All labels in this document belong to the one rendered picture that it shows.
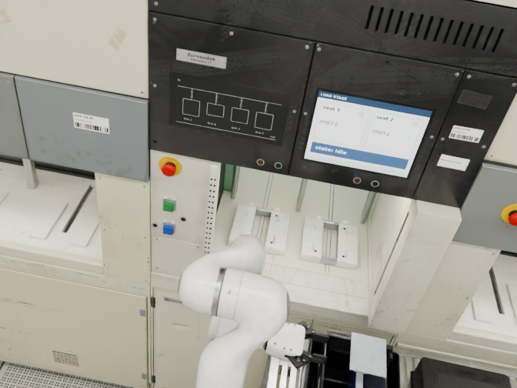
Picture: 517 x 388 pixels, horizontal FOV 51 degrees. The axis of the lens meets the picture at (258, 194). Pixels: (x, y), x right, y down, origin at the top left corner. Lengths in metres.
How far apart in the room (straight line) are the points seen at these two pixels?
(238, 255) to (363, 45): 0.56
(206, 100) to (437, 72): 0.57
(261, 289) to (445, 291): 0.89
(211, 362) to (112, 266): 0.90
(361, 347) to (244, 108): 0.72
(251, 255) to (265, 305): 0.15
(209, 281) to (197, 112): 0.53
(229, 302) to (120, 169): 0.69
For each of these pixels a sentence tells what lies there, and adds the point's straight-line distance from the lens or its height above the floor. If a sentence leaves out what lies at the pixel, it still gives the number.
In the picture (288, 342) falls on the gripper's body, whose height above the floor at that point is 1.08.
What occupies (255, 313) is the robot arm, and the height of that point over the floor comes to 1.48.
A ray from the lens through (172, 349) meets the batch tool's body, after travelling 2.27.
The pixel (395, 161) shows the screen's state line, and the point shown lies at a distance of 1.48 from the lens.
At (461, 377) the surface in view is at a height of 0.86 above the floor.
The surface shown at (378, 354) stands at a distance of 1.58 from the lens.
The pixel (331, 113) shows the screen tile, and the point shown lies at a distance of 1.39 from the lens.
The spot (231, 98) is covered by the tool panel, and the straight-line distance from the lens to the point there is 1.40.
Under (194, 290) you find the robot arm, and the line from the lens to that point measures 1.08.
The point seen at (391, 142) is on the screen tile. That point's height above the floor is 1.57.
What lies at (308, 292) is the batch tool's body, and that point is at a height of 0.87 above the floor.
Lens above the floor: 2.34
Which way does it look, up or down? 41 degrees down
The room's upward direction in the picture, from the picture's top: 9 degrees clockwise
